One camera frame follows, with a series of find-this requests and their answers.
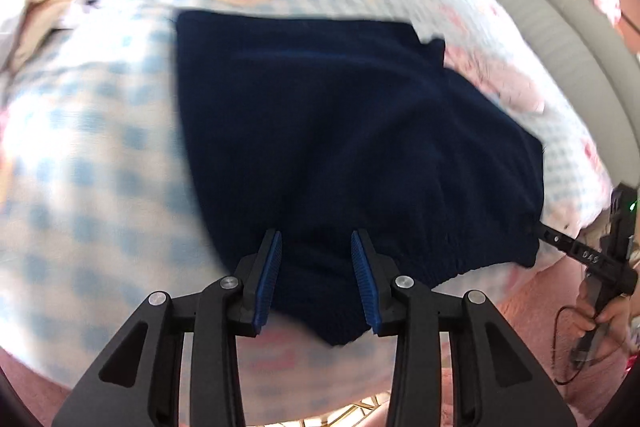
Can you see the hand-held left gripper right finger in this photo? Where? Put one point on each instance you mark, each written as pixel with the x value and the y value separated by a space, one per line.
pixel 363 282

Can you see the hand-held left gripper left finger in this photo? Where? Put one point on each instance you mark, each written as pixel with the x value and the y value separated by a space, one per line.
pixel 266 279

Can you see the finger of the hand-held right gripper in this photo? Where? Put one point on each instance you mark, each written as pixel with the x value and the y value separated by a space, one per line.
pixel 565 248

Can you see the navy blue knit garment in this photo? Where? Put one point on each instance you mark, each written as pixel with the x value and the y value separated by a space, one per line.
pixel 345 147

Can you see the person's right hand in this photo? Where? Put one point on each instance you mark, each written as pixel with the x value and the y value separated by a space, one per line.
pixel 607 322

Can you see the pink fluffy blanket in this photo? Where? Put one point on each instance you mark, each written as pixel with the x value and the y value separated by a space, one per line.
pixel 550 357

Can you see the blue checkered printed blanket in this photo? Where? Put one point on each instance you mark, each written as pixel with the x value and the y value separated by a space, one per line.
pixel 100 167

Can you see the grey padded headboard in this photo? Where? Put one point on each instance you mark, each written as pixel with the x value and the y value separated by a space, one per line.
pixel 550 2

